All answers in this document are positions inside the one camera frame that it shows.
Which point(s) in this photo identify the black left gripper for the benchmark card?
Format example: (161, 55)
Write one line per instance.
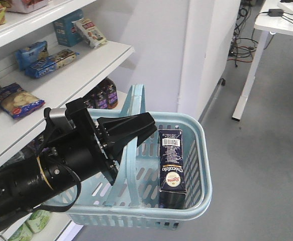
(68, 158)

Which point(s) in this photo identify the light blue plastic basket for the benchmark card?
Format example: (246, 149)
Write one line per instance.
(133, 199)

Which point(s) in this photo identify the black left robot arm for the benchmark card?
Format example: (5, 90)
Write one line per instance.
(23, 190)

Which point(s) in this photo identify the dark blue cookie box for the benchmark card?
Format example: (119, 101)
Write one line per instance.
(172, 187)

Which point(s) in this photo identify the blue cookie packet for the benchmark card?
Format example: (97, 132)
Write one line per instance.
(51, 63)

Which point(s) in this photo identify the blue biscuit bag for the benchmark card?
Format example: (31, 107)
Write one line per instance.
(18, 102)

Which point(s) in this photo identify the white snack shelf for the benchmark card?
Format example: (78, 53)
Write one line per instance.
(57, 88)

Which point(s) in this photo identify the white desk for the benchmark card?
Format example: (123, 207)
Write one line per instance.
(267, 25)

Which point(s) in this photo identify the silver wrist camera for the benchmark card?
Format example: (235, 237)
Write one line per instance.
(58, 117)

